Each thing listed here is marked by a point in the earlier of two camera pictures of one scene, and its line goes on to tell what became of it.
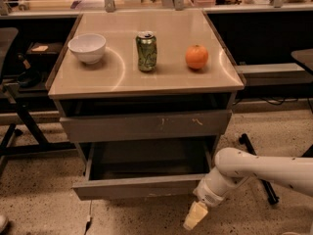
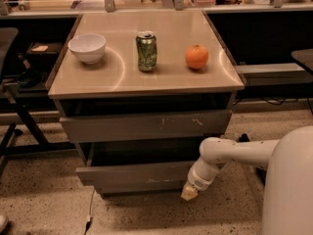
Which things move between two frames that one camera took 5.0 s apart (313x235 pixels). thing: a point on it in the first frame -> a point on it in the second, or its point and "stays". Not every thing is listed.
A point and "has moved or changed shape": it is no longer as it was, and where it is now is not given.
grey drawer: (143, 168) has moved or changed shape
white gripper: (210, 195) -> (200, 180)
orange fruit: (197, 56) stays
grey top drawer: (134, 126) stays
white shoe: (3, 222) stays
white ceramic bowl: (88, 47) stays
